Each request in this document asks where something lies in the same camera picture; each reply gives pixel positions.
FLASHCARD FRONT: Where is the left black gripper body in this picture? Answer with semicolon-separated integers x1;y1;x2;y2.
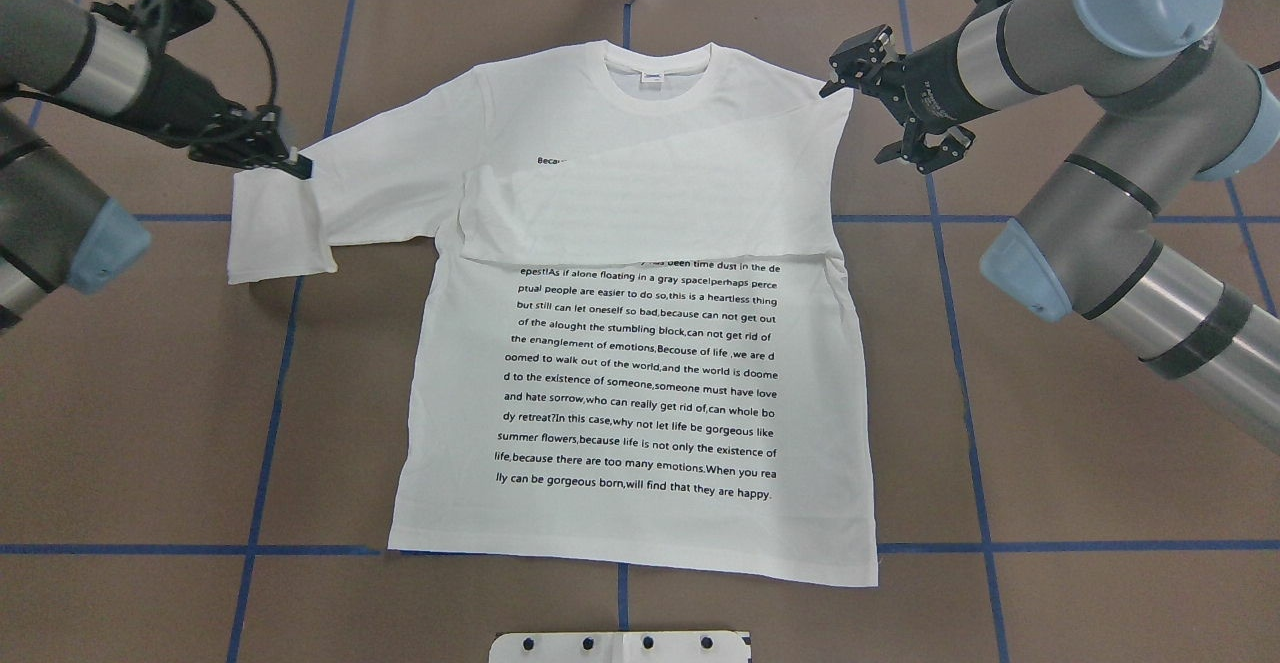
140;54;257;160

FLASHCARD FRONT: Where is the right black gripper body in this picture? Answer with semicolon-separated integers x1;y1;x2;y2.
876;44;977;134

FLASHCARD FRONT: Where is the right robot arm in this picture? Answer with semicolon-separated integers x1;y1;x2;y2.
820;0;1279;449

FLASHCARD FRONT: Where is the white long-sleeve printed shirt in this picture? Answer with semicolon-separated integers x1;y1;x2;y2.
227;42;878;587

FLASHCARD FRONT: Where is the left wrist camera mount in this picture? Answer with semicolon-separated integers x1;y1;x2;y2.
90;0;215;54

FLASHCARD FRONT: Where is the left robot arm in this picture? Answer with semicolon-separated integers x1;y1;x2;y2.
3;0;312;332

